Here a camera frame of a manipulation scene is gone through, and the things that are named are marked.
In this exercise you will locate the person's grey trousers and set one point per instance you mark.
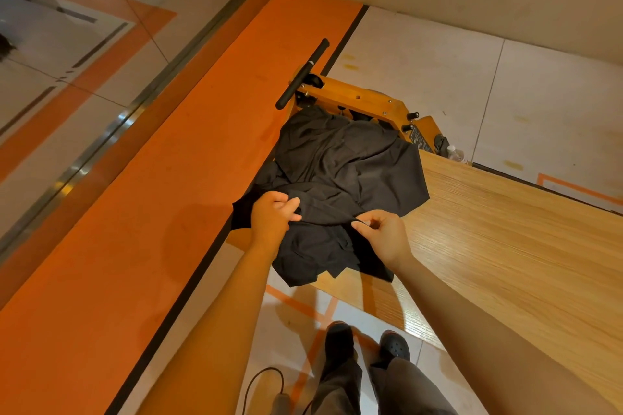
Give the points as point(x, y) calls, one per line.
point(389, 388)

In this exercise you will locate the person's right hand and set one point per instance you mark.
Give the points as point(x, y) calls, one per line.
point(389, 242)

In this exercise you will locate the person's left hand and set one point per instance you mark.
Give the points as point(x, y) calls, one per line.
point(266, 225)

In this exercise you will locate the person's right thumb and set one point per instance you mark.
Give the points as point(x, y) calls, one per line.
point(363, 231)

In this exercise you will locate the clear plastic bottle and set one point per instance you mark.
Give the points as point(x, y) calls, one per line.
point(455, 153)

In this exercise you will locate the person's left forearm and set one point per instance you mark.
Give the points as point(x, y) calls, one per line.
point(219, 337)

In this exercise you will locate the person's left thumb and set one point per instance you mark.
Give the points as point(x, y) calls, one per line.
point(290, 207)

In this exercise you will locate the black garment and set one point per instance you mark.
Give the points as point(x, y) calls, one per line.
point(340, 166)

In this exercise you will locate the person's black shoe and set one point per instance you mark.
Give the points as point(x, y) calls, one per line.
point(394, 345)
point(339, 339)

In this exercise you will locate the person's black right shoe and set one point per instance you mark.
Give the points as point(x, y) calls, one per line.
point(394, 345)

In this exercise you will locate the person's black left shoe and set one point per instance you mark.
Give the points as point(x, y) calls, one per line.
point(339, 339)

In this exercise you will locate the person's right forearm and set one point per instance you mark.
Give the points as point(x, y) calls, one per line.
point(482, 346)

